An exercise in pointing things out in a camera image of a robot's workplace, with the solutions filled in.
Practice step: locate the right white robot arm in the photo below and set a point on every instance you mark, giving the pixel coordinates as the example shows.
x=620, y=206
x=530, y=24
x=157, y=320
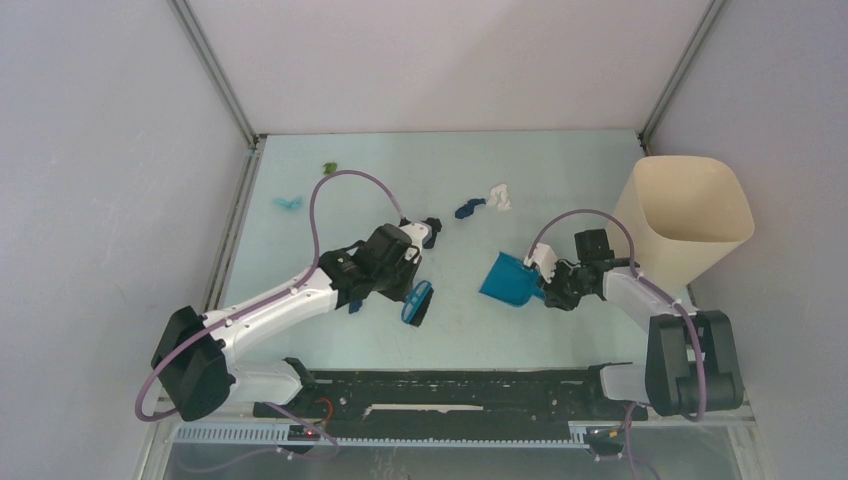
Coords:
x=690, y=366

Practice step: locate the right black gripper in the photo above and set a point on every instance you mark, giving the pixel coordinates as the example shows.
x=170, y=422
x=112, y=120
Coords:
x=553, y=295

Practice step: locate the blue dustpan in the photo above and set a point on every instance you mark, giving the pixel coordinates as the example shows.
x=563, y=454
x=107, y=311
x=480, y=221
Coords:
x=511, y=282

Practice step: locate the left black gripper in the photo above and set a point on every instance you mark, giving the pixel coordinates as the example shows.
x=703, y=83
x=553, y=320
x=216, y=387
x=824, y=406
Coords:
x=401, y=291

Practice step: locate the black paper scrap centre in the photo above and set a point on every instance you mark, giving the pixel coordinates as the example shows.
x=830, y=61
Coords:
x=435, y=227

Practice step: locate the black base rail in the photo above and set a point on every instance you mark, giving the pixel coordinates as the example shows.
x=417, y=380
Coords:
x=455, y=405

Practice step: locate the left aluminium frame post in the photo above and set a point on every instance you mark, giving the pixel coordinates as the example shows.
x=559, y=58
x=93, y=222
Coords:
x=203, y=48

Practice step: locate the blue hand brush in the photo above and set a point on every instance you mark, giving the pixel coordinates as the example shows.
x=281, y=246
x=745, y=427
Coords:
x=417, y=303

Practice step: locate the white paper scrap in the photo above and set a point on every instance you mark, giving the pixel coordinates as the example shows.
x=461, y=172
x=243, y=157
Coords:
x=499, y=198

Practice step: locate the dark blue paper scrap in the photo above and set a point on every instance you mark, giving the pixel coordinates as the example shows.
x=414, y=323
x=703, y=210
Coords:
x=468, y=208

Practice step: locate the aluminium frame post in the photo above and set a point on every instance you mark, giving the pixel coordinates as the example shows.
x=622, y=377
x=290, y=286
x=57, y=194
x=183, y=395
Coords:
x=692, y=50
x=203, y=48

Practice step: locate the cream waste bin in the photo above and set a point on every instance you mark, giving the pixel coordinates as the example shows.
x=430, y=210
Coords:
x=684, y=214

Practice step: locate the teal paper scrap left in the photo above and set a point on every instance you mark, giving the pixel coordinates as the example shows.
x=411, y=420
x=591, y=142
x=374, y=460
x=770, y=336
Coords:
x=291, y=204

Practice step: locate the right aluminium frame post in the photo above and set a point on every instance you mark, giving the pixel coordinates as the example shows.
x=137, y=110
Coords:
x=692, y=50

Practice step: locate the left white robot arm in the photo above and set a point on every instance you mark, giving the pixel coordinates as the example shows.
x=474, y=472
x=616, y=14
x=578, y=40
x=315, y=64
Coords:
x=199, y=359

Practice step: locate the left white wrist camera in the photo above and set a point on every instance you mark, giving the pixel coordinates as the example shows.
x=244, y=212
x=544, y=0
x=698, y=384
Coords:
x=419, y=233

